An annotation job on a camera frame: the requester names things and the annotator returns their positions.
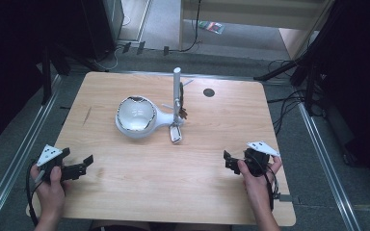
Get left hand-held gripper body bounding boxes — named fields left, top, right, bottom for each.
left=35, top=143, right=89, bottom=183

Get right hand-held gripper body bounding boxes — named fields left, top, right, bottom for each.
left=243, top=141, right=281, bottom=178

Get person's right hand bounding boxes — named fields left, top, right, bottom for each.
left=236, top=155, right=283, bottom=208

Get person's left hand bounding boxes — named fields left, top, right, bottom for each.
left=29, top=165, right=67, bottom=222

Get silver wristwatch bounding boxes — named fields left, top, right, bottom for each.
left=168, top=124, right=183, bottom=144

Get white bowl with silver rim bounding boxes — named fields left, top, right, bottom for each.
left=117, top=95, right=158, bottom=133

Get white jewelry stand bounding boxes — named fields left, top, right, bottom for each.
left=115, top=66, right=196, bottom=140

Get black metal stand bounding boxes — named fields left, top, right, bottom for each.
left=40, top=44, right=73, bottom=106

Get black tripod stand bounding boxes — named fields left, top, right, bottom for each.
left=253, top=0, right=345, bottom=116

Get dark curtain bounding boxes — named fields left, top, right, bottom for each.
left=302, top=0, right=370, bottom=193
left=0, top=0, right=90, bottom=153

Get colourful packet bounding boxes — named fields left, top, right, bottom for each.
left=198, top=20, right=226, bottom=36

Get black cabinet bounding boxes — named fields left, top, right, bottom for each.
left=79, top=0, right=125, bottom=62

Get light wooden shelf unit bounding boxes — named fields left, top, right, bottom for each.
left=178, top=0, right=336, bottom=61

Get metal floor rail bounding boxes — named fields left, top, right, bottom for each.
left=296, top=101, right=363, bottom=231
left=0, top=74, right=63, bottom=231

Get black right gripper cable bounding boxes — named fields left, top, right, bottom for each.
left=264, top=165, right=280, bottom=211

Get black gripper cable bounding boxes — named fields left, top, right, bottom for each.
left=24, top=159, right=40, bottom=227
left=264, top=165, right=280, bottom=211

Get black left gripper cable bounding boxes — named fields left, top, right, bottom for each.
left=24, top=159, right=40, bottom=227

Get black floor cables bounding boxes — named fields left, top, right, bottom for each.
left=265, top=58, right=306, bottom=137

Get brown bracelet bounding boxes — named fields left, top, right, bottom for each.
left=178, top=81, right=189, bottom=120

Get white floor cable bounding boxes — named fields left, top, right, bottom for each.
left=92, top=13, right=133, bottom=72

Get black hanging cable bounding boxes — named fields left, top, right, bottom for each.
left=170, top=0, right=204, bottom=54

